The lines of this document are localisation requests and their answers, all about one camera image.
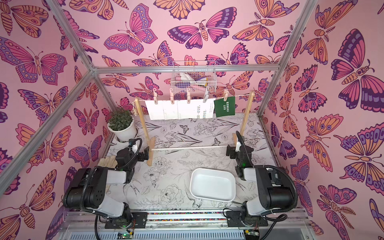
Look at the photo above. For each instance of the green postcard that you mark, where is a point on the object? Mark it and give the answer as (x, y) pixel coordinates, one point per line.
(225, 108)

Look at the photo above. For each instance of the potted green plant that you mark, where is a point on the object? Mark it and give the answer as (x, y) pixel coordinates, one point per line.
(121, 123)

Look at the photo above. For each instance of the white postcard with text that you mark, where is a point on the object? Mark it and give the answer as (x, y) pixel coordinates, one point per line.
(198, 109)

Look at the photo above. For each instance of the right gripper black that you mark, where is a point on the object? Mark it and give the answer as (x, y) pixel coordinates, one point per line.
(240, 151)

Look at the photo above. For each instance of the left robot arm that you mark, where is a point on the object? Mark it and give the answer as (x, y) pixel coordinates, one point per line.
(88, 191)

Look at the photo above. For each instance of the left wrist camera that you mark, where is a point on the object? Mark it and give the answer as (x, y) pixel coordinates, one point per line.
(134, 145)

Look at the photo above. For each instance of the wooden string rack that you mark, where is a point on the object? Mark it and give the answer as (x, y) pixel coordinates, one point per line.
(151, 141)

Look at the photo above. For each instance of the white wire basket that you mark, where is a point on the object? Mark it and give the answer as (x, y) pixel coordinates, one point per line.
(194, 76)

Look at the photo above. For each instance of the beige work glove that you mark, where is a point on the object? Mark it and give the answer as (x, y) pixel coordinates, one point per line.
(109, 162)

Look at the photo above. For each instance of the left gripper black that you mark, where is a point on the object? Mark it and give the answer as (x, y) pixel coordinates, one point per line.
(141, 154)

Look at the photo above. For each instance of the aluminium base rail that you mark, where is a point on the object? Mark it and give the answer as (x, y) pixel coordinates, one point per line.
(205, 224)

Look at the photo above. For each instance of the white plastic tray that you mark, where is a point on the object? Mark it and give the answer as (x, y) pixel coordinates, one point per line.
(213, 185)

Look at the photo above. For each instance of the pink clothespin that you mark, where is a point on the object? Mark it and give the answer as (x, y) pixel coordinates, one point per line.
(155, 96)
(188, 96)
(172, 96)
(226, 95)

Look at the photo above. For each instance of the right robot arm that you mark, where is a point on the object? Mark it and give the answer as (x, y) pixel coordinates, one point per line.
(277, 192)

